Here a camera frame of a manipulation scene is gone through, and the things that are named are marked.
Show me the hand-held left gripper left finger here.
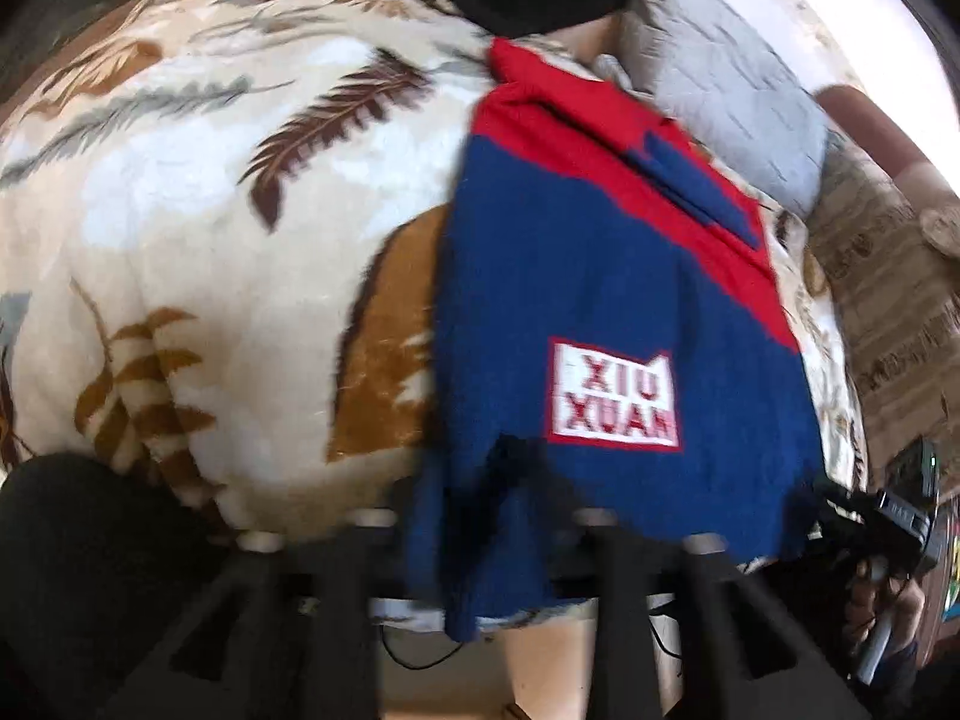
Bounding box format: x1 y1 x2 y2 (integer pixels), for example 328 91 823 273
97 514 400 720

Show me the pale pink sheet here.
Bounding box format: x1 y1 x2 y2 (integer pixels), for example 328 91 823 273
551 15 623 80

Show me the red and blue knit sweater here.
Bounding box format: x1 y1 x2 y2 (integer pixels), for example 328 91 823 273
401 37 826 642

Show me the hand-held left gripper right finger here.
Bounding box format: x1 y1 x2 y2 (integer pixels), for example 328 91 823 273
574 512 871 720

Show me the white lace doily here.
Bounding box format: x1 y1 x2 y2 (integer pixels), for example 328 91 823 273
921 206 960 260

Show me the beige leaf print blanket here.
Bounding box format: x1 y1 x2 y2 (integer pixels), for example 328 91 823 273
0 0 871 631

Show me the beige striped cushion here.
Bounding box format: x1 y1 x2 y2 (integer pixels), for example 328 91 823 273
806 131 960 496

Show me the person's black clothing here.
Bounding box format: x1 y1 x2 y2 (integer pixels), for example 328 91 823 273
0 454 222 720

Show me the person's right hand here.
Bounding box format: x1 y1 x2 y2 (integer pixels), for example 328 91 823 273
846 555 929 665

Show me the grey quilted pillow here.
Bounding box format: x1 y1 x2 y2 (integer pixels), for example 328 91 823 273
592 0 830 218

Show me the black cable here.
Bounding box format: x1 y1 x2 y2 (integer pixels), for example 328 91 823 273
377 604 685 674

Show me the brown upholstered armrest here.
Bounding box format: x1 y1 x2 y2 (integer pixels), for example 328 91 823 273
814 82 960 211

